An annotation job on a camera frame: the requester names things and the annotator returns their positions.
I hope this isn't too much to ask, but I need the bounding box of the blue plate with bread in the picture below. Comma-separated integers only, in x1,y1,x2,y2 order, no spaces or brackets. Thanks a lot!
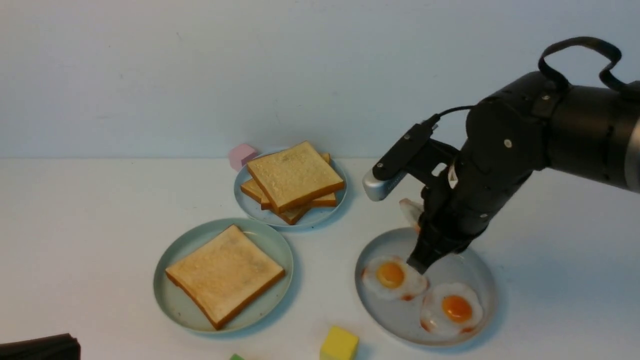
233,155,349,230

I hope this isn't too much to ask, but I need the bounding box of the grey plate with eggs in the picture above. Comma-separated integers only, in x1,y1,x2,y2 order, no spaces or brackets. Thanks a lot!
354,227,499,348

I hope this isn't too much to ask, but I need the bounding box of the black robot arm image-left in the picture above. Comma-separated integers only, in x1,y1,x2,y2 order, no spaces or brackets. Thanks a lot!
0,333,82,360

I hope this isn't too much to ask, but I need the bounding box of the black cable image-right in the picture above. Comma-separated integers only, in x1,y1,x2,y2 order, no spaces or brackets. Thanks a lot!
429,42,610,119

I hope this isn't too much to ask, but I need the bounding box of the fried egg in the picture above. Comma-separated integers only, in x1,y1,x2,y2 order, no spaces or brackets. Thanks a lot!
360,255,429,302
419,282,484,338
398,198,425,234

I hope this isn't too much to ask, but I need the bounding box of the toast slice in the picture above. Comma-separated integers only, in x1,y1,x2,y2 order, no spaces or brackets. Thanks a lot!
240,178,312,225
246,141,346,214
259,153,338,210
165,224,287,331

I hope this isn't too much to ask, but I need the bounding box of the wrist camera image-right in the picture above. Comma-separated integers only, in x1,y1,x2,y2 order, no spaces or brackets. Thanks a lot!
362,117,458,202

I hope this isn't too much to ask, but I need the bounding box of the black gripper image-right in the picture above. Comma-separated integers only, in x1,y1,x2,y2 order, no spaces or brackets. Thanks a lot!
407,97,547,274

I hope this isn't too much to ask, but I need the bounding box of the pink foam cube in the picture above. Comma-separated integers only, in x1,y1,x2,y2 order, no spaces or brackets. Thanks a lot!
227,143,259,173

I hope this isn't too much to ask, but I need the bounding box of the yellow foam cube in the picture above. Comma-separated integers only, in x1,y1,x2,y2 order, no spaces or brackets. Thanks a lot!
319,326,360,360

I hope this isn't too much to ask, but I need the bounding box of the empty light green plate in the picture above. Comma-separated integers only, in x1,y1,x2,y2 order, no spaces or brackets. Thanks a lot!
153,218,299,336

